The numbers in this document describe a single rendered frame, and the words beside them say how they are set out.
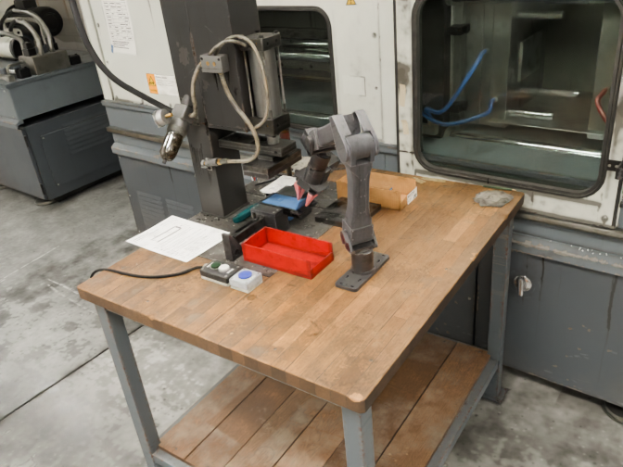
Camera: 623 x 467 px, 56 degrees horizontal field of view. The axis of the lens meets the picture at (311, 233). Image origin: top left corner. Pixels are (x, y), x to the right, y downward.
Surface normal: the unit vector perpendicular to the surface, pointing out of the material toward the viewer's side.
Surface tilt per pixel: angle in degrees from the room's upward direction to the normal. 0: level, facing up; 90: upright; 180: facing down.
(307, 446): 0
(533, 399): 0
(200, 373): 0
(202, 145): 90
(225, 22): 90
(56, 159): 90
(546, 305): 90
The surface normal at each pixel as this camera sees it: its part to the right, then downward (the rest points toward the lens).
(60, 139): 0.79, 0.22
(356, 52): -0.61, 0.43
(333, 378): -0.10, -0.87
